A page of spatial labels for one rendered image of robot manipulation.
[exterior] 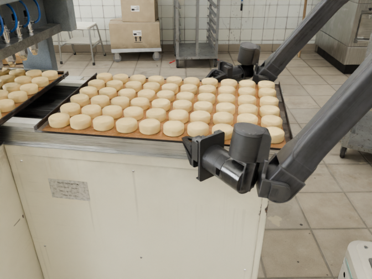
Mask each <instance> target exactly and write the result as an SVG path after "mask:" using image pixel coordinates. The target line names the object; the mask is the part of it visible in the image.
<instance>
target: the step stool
mask: <svg viewBox="0 0 372 279"><path fill-rule="evenodd" d="M76 25H77V29H76V30H88V32H89V38H88V37H73V38H71V36H70V32H68V35H69V38H70V40H68V41H67V42H66V43H64V44H63V45H60V39H59V33H58V34H57V37H58V46H59V54H60V64H63V62H62V57H61V47H62V46H64V45H65V44H71V46H72V49H73V52H74V55H76V52H75V49H74V46H73V44H84V45H90V48H91V55H92V65H95V62H94V54H93V48H94V47H95V46H97V45H98V44H99V43H101V46H102V50H103V53H104V56H106V53H105V50H104V46H103V44H102V40H101V36H100V32H99V29H98V26H97V24H96V22H76ZM94 26H96V29H97V32H98V35H99V38H91V34H90V29H91V28H92V27H94ZM97 42H98V43H97ZM96 43H97V44H96ZM92 45H94V46H92Z"/></svg>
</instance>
